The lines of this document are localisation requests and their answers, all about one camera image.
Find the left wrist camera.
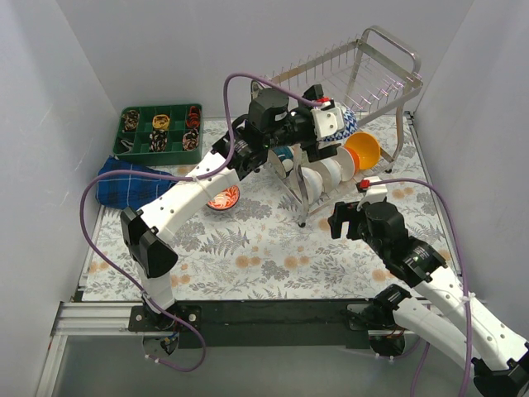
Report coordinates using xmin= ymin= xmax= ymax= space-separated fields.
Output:
xmin=311 ymin=97 xmax=345 ymax=141

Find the yellow rolled tie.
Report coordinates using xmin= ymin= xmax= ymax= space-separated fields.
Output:
xmin=152 ymin=114 xmax=170 ymax=131

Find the blue white patterned bowl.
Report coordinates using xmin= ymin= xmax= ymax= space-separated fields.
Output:
xmin=323 ymin=103 xmax=358 ymax=142

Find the aluminium frame rail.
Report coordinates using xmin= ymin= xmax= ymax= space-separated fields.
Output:
xmin=49 ymin=299 xmax=497 ymax=338

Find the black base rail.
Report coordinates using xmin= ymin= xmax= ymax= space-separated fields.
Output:
xmin=127 ymin=299 xmax=425 ymax=348

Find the orange black rolled tie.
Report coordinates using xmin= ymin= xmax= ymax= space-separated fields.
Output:
xmin=185 ymin=105 xmax=202 ymax=129

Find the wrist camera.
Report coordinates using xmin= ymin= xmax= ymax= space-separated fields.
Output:
xmin=311 ymin=97 xmax=345 ymax=141
xmin=356 ymin=176 xmax=388 ymax=207

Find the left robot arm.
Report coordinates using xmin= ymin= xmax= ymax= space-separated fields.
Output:
xmin=121 ymin=84 xmax=345 ymax=331

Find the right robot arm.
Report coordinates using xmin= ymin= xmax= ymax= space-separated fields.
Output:
xmin=328 ymin=201 xmax=528 ymax=396

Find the brown rolled tie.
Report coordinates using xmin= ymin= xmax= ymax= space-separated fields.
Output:
xmin=122 ymin=109 xmax=140 ymax=132

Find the white bowl front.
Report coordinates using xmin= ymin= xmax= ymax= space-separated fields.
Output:
xmin=288 ymin=167 xmax=323 ymax=204

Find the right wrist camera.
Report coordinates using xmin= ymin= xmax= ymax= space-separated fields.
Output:
xmin=356 ymin=176 xmax=388 ymax=207

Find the green compartment tray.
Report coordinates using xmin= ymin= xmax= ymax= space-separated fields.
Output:
xmin=112 ymin=103 xmax=204 ymax=166

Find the orange white patterned bowl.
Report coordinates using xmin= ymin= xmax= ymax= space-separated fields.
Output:
xmin=207 ymin=185 xmax=241 ymax=211

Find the teal rimmed white bowl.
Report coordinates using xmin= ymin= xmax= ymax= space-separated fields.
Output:
xmin=268 ymin=146 xmax=293 ymax=179

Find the blue plaid cloth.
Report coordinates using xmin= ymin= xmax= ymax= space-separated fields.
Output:
xmin=95 ymin=156 xmax=176 ymax=210

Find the white bowl middle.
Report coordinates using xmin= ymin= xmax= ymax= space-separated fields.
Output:
xmin=316 ymin=158 xmax=341 ymax=193

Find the stainless steel dish rack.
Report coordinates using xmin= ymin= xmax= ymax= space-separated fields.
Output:
xmin=269 ymin=26 xmax=422 ymax=227

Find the dark floral rolled tie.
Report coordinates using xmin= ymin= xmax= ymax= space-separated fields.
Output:
xmin=150 ymin=129 xmax=168 ymax=152

